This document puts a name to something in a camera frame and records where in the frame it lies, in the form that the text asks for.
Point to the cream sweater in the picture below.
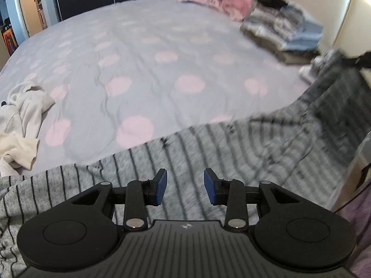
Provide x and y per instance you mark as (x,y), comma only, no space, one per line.
(17,153)

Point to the stack of folded clothes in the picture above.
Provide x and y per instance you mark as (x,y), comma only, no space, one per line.
(284,29)

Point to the light grey navy-collar sweatshirt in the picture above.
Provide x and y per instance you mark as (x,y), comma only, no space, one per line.
(8,120)

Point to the person's purple fluffy clothing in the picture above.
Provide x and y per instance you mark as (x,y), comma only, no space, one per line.
(359,237)

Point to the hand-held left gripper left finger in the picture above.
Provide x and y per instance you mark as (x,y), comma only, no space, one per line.
(161,186)

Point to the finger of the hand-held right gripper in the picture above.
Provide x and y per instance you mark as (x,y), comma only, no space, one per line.
(363,60)

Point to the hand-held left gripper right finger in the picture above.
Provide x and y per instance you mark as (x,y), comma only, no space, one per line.
(210,186)

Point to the white garment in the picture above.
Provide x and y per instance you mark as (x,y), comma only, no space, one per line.
(32,107)

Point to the orange stool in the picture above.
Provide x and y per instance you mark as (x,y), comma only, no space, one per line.
(9,40)

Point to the grey striped bow-print garment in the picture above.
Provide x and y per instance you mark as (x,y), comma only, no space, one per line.
(260,156)

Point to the beige door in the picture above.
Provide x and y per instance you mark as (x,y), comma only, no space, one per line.
(24,8)

